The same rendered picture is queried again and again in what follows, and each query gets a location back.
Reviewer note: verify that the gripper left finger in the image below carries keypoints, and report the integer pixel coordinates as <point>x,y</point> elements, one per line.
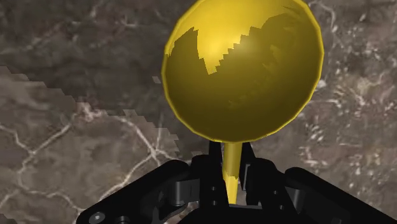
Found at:
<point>173,192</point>

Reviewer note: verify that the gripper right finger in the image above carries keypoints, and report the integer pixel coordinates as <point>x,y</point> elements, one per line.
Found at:
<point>279,189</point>

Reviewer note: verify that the yellow round ladle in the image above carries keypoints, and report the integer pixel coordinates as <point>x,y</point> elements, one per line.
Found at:
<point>242,93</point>

